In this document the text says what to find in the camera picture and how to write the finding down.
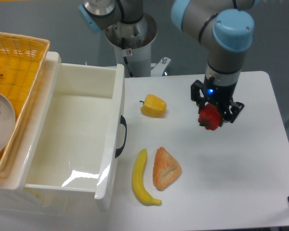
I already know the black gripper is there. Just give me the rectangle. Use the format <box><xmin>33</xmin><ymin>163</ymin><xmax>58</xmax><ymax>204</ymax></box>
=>
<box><xmin>191</xmin><ymin>76</ymin><xmax>245</xmax><ymax>127</ymax></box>

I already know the red bell pepper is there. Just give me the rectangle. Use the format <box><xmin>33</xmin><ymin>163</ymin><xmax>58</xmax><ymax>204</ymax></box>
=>
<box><xmin>198</xmin><ymin>103</ymin><xmax>222</xmax><ymax>131</ymax></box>

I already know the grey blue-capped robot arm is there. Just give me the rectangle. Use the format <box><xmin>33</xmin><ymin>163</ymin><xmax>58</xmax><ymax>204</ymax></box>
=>
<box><xmin>79</xmin><ymin>0</ymin><xmax>256</xmax><ymax>130</ymax></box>

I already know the yellow bell pepper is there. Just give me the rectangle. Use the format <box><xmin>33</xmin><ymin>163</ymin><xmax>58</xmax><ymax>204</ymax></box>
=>
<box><xmin>140</xmin><ymin>94</ymin><xmax>167</xmax><ymax>117</ymax></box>

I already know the open white upper drawer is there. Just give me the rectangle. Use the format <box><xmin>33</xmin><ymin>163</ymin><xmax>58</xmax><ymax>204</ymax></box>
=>
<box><xmin>25</xmin><ymin>64</ymin><xmax>124</xmax><ymax>202</ymax></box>

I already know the triangular orange pastry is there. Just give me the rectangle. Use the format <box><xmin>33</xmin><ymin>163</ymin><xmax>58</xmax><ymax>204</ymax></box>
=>
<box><xmin>153</xmin><ymin>147</ymin><xmax>182</xmax><ymax>191</ymax></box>

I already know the yellow banana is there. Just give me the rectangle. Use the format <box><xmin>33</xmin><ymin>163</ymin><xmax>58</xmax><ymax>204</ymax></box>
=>
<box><xmin>131</xmin><ymin>148</ymin><xmax>162</xmax><ymax>206</ymax></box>

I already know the yellow woven basket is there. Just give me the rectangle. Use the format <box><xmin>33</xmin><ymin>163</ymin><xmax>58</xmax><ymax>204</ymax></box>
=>
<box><xmin>0</xmin><ymin>32</ymin><xmax>50</xmax><ymax>172</ymax></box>

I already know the grey ribbed plate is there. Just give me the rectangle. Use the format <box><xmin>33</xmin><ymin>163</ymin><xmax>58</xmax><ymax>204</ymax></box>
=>
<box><xmin>0</xmin><ymin>94</ymin><xmax>16</xmax><ymax>152</ymax></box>

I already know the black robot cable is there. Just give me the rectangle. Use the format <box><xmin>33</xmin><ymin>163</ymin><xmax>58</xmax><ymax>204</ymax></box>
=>
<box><xmin>121</xmin><ymin>38</ymin><xmax>135</xmax><ymax>78</ymax></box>

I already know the black drawer handle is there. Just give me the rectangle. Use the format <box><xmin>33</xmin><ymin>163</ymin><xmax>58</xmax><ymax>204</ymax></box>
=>
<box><xmin>115</xmin><ymin>115</ymin><xmax>127</xmax><ymax>158</ymax></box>

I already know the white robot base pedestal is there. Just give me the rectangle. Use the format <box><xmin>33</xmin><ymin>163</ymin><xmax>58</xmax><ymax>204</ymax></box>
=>
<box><xmin>105</xmin><ymin>13</ymin><xmax>171</xmax><ymax>77</ymax></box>

